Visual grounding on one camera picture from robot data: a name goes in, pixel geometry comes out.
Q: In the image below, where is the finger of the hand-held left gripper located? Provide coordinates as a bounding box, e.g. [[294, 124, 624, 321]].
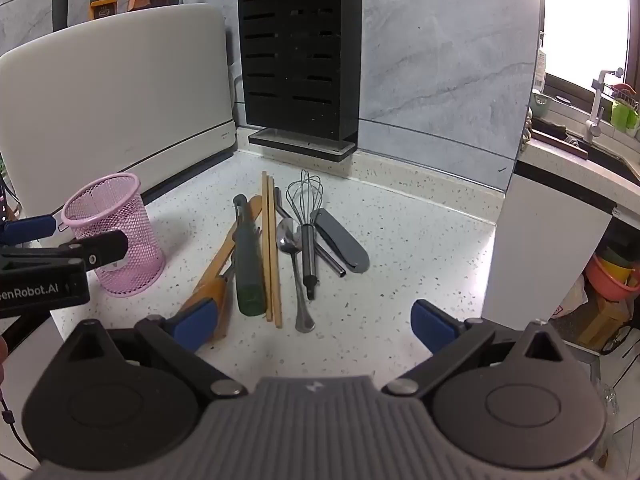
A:
[[0, 214, 57, 246], [0, 230, 129, 271]]

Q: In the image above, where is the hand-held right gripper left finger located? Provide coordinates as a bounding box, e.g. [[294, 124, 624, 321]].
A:
[[65, 299, 248, 401]]

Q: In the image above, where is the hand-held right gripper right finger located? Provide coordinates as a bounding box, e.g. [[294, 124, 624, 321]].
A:
[[382, 300, 576, 396]]

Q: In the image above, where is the pink mesh cup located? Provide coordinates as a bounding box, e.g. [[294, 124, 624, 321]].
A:
[[61, 172, 166, 296]]

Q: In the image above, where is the wooden handled fork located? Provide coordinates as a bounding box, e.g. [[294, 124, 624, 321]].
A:
[[177, 227, 263, 346]]

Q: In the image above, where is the dark green handled peeler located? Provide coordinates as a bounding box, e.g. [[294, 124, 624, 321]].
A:
[[232, 194, 267, 317]]

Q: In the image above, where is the wooden chopstick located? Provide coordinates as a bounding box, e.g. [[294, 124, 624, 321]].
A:
[[267, 175, 284, 330], [261, 170, 275, 325]]

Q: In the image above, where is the grey kitchen tool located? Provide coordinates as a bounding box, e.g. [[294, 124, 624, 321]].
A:
[[310, 207, 371, 273]]

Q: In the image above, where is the steel spoon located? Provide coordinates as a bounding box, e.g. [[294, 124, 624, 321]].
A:
[[276, 217, 317, 333]]

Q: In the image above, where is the steel whisk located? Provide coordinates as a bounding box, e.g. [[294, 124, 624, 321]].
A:
[[286, 170, 325, 301]]

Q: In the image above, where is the white cabinet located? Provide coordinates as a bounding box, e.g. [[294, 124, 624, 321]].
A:
[[482, 137, 640, 321]]

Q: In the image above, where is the white countertop appliance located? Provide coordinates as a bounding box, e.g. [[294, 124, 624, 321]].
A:
[[0, 2, 237, 221]]

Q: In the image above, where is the cardboard box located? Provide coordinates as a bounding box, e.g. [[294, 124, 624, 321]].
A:
[[575, 295, 636, 346]]

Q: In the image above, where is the pink plastic basin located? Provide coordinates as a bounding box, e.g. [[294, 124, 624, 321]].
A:
[[585, 255, 640, 303]]

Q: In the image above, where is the yellow-green plastic basin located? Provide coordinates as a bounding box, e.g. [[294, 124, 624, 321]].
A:
[[597, 247, 640, 273]]

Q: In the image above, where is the black sink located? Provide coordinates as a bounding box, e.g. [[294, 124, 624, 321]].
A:
[[565, 132, 640, 186]]

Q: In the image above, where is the white faucet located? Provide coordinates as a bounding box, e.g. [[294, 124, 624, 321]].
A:
[[585, 67, 626, 143]]

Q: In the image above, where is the black knife block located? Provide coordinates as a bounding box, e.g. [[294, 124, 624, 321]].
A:
[[236, 0, 362, 142]]

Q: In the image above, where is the white bottle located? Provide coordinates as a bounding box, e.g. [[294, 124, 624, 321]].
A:
[[532, 30, 547, 93]]

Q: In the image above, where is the black lanyard cord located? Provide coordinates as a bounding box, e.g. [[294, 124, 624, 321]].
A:
[[0, 395, 33, 458]]

